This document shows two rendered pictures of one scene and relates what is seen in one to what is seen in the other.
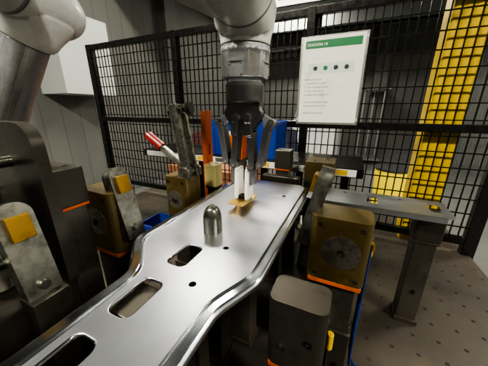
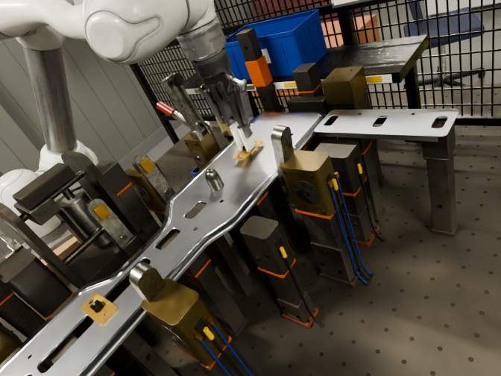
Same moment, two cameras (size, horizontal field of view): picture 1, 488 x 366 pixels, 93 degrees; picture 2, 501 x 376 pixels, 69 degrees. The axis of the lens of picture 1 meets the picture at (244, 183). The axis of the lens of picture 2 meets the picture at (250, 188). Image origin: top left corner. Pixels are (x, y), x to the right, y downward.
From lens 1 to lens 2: 0.46 m
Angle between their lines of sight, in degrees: 29
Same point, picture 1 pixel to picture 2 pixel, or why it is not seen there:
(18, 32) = (34, 44)
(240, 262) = (227, 211)
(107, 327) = (154, 254)
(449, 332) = (490, 239)
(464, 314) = not seen: outside the picture
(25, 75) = (54, 74)
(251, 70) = (203, 52)
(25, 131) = (82, 160)
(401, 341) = (427, 252)
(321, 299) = (268, 229)
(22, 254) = (108, 224)
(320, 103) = not seen: outside the picture
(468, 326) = not seen: outside the picture
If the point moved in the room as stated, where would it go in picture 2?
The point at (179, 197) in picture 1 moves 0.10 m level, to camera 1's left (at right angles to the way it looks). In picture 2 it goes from (200, 155) to (168, 162)
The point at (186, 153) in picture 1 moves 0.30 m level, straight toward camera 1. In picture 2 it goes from (190, 118) to (172, 188)
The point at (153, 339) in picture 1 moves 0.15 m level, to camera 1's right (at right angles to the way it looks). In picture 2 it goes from (174, 257) to (246, 251)
